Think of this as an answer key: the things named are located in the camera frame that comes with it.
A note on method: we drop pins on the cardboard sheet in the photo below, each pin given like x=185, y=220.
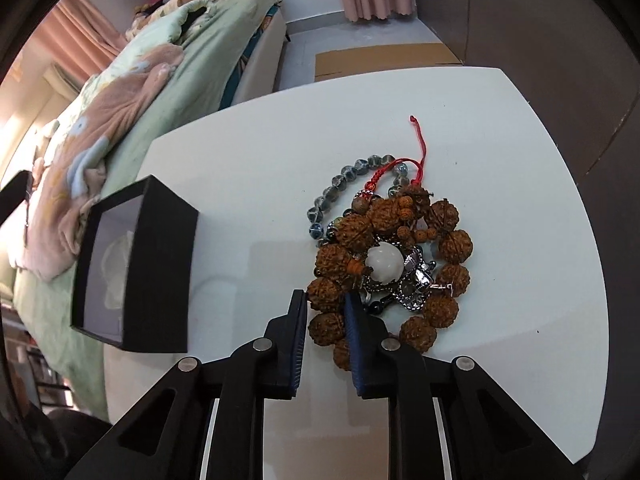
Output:
x=380, y=60

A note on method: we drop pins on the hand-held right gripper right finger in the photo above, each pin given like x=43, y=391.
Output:
x=356, y=342

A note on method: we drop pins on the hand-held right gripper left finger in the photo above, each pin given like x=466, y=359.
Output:
x=299, y=342

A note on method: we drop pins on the black jewelry box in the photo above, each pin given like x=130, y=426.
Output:
x=160, y=270

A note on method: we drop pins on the dark brown wardrobe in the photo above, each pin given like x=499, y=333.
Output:
x=525, y=15

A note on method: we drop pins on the light green quilt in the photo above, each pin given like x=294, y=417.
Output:
x=165, y=27

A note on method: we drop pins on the pink floral blanket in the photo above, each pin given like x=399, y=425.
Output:
x=115, y=110

